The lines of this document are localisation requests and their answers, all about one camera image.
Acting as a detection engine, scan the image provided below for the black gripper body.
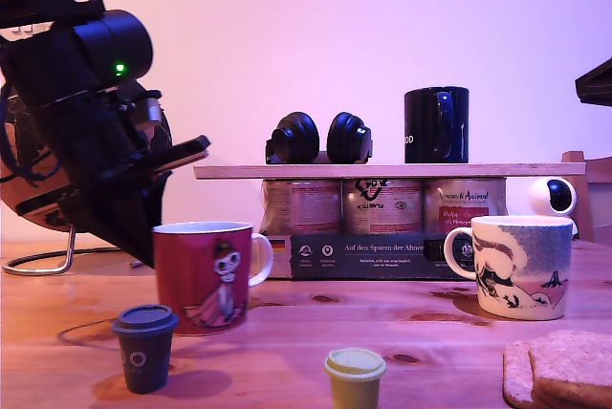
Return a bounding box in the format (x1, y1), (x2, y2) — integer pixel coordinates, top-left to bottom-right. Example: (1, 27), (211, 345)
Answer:
(16, 86), (212, 219)

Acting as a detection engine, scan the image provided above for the red cartoon girl mug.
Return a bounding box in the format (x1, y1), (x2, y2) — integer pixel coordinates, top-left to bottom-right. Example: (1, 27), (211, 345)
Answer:
(151, 221), (275, 336)

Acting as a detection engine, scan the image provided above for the cork globe with black continents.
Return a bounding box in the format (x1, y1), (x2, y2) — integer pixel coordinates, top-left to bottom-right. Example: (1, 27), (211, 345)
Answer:
(0, 83), (174, 238)

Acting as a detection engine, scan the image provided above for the small dark blue lidded cup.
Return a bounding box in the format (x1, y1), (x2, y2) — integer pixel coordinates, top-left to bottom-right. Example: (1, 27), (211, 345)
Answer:
(112, 304), (181, 395)

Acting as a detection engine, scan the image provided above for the black over-ear headphones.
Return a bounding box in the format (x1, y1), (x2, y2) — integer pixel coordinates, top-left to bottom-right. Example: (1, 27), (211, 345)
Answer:
(265, 111), (373, 165)

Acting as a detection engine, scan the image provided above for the silver tin can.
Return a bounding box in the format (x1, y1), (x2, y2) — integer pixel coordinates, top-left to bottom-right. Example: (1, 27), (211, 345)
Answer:
(260, 179), (342, 235)
(341, 179), (425, 234)

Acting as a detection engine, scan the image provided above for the dark blue ceramic mug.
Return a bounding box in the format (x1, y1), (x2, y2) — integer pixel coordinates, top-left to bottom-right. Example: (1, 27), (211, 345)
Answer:
(404, 86), (470, 164)

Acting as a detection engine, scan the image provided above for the white and blue cartoon mug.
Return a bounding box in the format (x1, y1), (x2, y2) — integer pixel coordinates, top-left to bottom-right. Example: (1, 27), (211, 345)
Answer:
(443, 215), (574, 322)

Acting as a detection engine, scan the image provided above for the tin can with red label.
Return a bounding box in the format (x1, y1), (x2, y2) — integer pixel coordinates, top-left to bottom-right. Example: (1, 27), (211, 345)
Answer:
(424, 178), (508, 234)

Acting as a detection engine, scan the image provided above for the dark printed cardboard tray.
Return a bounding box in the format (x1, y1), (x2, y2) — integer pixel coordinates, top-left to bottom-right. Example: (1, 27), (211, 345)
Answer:
(257, 230), (479, 282)

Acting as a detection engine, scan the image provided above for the pale wooden board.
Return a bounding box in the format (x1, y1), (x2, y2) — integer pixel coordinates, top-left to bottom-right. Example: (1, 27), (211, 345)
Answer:
(193, 162), (587, 182)

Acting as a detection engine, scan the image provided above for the small yellow lidded cup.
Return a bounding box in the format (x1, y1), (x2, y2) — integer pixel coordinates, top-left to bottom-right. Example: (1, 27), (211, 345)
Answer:
(323, 348), (387, 409)

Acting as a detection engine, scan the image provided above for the metal wire globe stand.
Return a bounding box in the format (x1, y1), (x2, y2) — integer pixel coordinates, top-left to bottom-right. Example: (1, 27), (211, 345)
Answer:
(2, 225), (144, 278)

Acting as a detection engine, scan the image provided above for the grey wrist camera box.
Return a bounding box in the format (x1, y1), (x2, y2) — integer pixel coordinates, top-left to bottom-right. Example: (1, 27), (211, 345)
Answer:
(114, 87), (165, 137)

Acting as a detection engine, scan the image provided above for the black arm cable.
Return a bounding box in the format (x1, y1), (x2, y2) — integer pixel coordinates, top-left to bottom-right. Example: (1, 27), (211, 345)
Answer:
(0, 82), (64, 189)

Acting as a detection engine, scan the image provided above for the white round security camera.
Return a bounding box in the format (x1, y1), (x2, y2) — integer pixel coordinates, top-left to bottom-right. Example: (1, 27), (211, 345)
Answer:
(529, 176), (580, 240)

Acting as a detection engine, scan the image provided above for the white wall light switch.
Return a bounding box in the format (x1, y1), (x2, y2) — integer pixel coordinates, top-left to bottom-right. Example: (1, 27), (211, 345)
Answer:
(0, 20), (56, 45)

